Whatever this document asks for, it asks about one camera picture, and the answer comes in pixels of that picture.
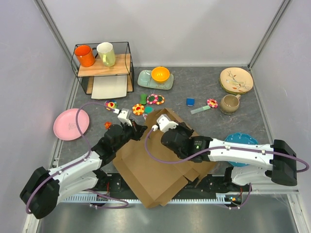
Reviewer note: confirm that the blue polka dot plate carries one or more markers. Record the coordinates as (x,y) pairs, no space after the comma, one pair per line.
(240,138)

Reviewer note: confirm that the green double flower toy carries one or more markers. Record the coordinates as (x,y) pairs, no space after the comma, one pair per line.
(155,99)

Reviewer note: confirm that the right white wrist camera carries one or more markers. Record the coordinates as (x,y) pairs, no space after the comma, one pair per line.
(163,123)

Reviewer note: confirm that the pale green tray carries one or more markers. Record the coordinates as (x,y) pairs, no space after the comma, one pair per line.
(145,80)

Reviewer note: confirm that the teal square sponge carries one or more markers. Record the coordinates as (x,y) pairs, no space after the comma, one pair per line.
(148,109)

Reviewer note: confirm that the green plate under floral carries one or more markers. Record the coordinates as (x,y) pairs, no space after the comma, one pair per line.
(240,88)

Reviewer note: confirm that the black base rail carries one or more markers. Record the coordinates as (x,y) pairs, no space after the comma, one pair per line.
(207,188)

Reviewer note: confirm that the pale green stick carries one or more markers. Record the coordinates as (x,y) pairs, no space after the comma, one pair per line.
(201,109)

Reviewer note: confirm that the brown ceramic cup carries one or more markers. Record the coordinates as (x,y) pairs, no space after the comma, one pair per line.
(229,104)

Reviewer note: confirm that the rainbow flower toy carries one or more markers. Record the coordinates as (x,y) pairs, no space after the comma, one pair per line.
(111,104)

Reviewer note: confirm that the orange yellow flower toy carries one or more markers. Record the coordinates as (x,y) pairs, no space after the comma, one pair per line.
(138,109)

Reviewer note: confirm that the orange mug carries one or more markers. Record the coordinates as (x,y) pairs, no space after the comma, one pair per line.
(85,56)

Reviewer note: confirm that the small orange red toy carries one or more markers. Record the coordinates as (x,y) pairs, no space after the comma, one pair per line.
(107,125)

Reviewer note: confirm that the green bone toy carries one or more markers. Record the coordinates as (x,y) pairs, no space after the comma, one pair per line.
(143,99)

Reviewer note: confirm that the black wire wooden shelf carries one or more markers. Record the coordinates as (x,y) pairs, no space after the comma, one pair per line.
(123,66)

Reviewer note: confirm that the blue small box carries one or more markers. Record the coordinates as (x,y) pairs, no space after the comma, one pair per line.
(190,102)

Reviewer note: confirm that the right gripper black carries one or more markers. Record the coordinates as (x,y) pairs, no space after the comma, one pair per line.
(182,125)

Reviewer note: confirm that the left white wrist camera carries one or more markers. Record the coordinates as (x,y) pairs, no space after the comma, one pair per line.
(123,116)

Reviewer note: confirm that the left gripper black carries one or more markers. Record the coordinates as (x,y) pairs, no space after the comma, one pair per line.
(137,130)

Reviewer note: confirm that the beige floral plate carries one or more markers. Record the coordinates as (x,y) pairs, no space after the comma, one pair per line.
(236,75)

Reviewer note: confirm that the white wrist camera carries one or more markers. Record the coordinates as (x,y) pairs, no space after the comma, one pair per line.
(123,116)
(163,123)

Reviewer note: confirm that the pink plate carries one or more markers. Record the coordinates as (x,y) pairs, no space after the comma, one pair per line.
(65,125)

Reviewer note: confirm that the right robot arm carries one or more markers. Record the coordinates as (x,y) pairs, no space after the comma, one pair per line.
(275,162)

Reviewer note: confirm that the orange bowl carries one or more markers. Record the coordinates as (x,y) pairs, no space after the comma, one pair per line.
(160,74)

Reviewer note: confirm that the white square plate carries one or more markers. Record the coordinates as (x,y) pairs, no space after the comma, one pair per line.
(109,87)

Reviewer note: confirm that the pink flower toy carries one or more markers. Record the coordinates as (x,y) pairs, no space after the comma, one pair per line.
(212,103)

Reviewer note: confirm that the brown cardboard box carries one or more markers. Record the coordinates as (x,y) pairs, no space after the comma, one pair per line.
(153,172)

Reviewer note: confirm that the pale green mug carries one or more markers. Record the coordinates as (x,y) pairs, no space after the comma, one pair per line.
(106,53)

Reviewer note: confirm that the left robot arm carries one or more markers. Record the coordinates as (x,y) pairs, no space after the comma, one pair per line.
(45,189)

